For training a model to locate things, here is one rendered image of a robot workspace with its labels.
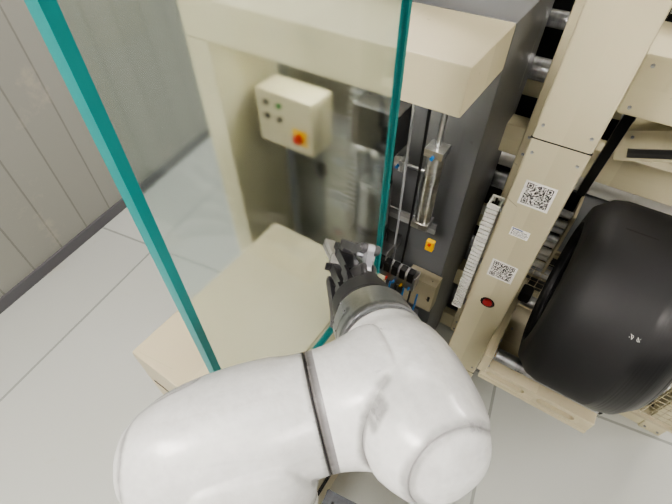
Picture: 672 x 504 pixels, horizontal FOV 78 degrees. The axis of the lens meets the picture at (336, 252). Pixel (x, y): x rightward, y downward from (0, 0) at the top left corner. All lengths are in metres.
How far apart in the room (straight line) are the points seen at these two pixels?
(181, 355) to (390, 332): 0.79
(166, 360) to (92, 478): 1.48
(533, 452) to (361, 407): 2.17
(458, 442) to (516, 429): 2.17
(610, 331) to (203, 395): 0.98
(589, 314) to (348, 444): 0.89
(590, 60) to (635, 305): 0.54
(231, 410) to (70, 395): 2.45
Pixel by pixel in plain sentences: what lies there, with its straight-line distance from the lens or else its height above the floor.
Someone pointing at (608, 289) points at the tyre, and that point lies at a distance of 1.15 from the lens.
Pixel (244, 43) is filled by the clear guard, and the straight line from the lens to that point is 0.47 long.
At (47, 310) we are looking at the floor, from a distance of 3.19.
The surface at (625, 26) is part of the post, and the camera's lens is 0.97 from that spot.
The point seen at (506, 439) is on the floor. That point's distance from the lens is 2.44.
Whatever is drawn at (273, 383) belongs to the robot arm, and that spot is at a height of 1.87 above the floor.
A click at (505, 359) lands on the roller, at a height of 0.92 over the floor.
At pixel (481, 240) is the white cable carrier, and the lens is 1.29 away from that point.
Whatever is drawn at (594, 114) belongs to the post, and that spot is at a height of 1.74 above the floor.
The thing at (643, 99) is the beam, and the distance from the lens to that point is 1.29.
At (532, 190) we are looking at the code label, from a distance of 1.14.
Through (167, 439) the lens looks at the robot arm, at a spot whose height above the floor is 1.86.
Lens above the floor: 2.18
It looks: 48 degrees down
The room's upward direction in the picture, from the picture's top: straight up
